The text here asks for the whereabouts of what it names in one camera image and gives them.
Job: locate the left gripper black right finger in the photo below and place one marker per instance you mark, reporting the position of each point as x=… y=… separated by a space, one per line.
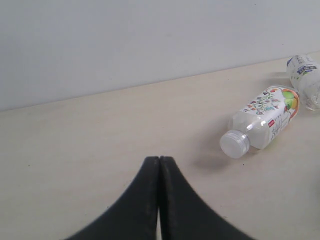
x=183 y=214

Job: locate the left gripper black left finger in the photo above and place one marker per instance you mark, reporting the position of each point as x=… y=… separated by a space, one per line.
x=134 y=215

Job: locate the tea bottle pear label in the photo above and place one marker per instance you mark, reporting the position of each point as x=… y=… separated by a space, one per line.
x=259 y=122

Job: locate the clear bottle blue white label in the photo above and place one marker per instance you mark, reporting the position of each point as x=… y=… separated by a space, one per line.
x=304 y=76

